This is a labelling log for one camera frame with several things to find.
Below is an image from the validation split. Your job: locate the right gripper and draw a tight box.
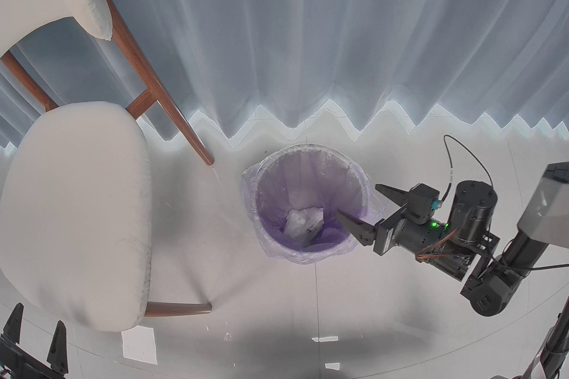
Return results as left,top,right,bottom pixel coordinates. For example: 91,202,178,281
335,184,461,260

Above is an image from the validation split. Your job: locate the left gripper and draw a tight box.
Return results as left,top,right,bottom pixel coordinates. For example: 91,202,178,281
0,303,70,379

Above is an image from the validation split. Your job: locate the white paper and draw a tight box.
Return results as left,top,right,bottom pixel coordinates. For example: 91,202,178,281
284,206,325,241

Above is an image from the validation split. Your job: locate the purple plastic bag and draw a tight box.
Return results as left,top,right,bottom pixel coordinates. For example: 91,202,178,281
242,144,383,264

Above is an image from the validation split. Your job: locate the white trash bin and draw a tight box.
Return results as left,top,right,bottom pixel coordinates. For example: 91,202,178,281
253,148,370,257

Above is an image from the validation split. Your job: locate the white cushioned wooden chair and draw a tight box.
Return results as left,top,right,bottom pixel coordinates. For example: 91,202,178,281
0,0,215,333

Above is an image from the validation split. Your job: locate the pale blue curtain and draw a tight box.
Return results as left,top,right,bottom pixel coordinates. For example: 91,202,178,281
0,0,569,147

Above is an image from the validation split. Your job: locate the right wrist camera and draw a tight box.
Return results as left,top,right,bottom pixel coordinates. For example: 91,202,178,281
407,184,443,222

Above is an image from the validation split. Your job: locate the black cable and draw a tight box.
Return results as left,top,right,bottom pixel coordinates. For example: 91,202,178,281
443,135,494,202

